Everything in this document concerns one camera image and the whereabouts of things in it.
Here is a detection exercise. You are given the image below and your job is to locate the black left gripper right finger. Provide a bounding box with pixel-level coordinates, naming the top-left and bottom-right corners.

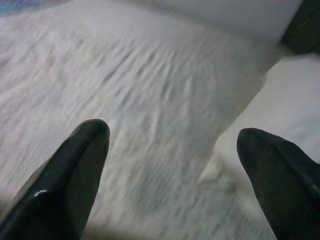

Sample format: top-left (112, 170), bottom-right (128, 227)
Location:
top-left (236, 127), bottom-right (320, 240)

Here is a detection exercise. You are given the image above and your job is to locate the teal blanket with colourful hearts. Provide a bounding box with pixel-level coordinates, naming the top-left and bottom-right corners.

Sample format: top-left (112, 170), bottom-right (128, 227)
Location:
top-left (0, 0), bottom-right (61, 18)

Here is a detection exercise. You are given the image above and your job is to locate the black tufted headboard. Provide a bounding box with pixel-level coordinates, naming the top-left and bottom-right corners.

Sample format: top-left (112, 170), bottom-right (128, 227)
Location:
top-left (280, 0), bottom-right (320, 55)

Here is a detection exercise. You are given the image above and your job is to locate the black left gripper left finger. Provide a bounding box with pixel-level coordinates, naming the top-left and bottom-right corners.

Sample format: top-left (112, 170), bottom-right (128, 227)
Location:
top-left (0, 118), bottom-right (111, 240)

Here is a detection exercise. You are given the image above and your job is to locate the white pillow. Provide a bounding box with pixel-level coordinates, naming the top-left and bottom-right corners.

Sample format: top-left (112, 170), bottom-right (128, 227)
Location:
top-left (198, 55), bottom-right (320, 240)

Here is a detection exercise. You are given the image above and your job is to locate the grey patterned mattress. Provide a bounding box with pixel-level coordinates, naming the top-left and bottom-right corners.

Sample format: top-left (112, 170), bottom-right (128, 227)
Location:
top-left (0, 0), bottom-right (288, 240)

